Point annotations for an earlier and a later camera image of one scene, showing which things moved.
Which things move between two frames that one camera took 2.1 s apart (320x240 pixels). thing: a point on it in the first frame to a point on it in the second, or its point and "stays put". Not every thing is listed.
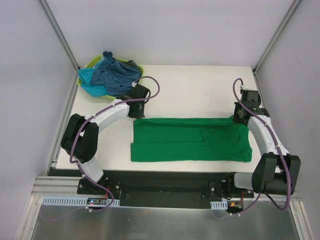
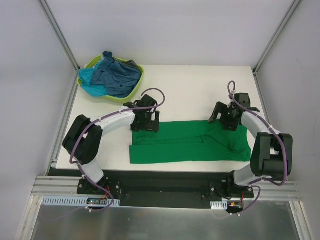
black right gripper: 239,113 to 227,122
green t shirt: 202,139 stays put
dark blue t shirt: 116,77 stays put
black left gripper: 136,110 to 145,126
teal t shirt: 85,75 stays put
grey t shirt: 131,63 stays put
